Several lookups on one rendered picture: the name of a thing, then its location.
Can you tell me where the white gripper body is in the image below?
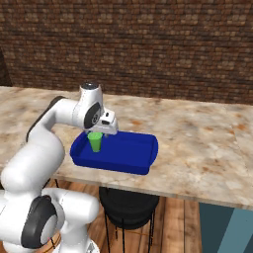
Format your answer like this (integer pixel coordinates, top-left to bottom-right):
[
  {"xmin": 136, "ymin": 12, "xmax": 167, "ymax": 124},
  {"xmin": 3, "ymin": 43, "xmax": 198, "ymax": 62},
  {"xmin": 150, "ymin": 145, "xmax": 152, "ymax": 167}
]
[{"xmin": 88, "ymin": 120, "xmax": 120, "ymax": 136}]

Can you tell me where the green cup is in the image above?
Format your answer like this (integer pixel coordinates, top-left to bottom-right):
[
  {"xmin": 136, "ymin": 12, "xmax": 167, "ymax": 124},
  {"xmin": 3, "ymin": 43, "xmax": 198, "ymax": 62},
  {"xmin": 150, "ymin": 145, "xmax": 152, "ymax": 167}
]
[{"xmin": 87, "ymin": 131, "xmax": 104, "ymax": 153}]

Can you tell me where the blue tray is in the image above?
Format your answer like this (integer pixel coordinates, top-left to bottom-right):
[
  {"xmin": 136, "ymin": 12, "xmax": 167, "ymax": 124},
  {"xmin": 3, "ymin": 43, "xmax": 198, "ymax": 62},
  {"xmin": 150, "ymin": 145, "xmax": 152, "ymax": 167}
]
[{"xmin": 69, "ymin": 129, "xmax": 159, "ymax": 176}]

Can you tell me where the teal counter base panel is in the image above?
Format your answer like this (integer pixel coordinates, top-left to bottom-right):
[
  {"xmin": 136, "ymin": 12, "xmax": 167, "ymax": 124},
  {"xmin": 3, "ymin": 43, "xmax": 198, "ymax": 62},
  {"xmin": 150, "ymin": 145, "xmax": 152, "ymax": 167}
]
[{"xmin": 199, "ymin": 202, "xmax": 253, "ymax": 253}]

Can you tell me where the black round stool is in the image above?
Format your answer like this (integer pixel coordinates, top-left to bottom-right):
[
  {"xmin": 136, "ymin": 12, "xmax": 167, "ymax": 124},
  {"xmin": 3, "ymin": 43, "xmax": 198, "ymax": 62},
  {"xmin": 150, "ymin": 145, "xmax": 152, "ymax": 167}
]
[{"xmin": 98, "ymin": 186, "xmax": 161, "ymax": 253}]

